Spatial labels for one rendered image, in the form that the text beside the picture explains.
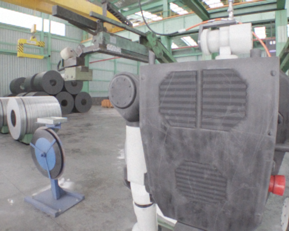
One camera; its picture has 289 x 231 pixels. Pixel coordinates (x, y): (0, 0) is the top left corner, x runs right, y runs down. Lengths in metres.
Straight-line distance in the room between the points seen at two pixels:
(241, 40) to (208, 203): 0.32
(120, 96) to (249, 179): 0.32
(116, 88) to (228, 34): 0.28
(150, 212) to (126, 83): 0.38
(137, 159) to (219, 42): 0.35
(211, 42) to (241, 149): 0.28
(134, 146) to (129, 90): 0.15
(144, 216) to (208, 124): 0.42
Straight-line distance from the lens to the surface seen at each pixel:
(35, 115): 5.77
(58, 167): 2.34
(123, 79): 0.45
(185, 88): 0.27
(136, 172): 0.53
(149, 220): 0.64
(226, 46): 0.46
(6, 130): 8.04
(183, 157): 0.30
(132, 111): 0.45
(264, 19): 16.24
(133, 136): 0.51
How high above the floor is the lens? 1.32
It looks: 6 degrees down
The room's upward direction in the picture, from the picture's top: straight up
